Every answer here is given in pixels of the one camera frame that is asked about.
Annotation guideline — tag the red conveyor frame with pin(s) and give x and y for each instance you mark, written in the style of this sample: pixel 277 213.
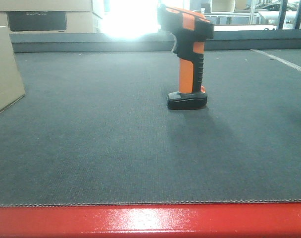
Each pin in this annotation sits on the red conveyor frame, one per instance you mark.
pixel 238 220

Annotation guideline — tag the dark grey conveyor belt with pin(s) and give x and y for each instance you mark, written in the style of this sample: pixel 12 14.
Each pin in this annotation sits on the dark grey conveyor belt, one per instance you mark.
pixel 94 128

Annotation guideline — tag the orange black barcode scanner gun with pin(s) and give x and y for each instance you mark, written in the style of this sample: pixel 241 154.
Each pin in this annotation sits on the orange black barcode scanner gun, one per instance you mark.
pixel 190 31

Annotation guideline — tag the stacked cardboard boxes background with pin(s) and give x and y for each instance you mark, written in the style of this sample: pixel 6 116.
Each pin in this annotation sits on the stacked cardboard boxes background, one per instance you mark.
pixel 51 16

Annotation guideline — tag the brown cardboard package box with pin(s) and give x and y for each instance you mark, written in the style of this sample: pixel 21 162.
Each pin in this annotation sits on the brown cardboard package box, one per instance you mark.
pixel 11 83

